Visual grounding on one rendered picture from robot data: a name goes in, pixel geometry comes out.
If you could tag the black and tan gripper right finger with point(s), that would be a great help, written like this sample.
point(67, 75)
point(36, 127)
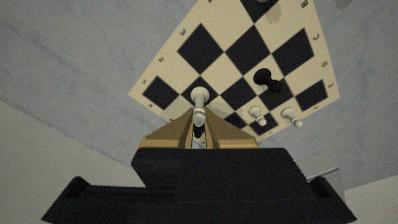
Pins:
point(224, 134)

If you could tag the black and cream chessboard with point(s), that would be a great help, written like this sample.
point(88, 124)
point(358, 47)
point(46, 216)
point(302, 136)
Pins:
point(220, 45)

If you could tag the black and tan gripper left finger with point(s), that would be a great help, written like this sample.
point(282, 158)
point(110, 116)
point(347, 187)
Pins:
point(172, 134)

